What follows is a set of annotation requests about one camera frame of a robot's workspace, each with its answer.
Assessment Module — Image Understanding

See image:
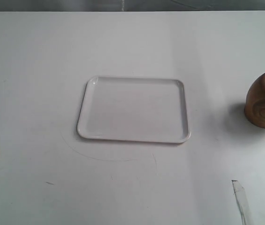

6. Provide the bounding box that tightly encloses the white rectangular plastic tray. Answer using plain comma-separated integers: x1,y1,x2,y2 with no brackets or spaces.
77,76,191,144

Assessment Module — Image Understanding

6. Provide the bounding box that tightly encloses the clear tape strip right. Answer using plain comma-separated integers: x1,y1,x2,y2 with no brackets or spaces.
232,180,254,225

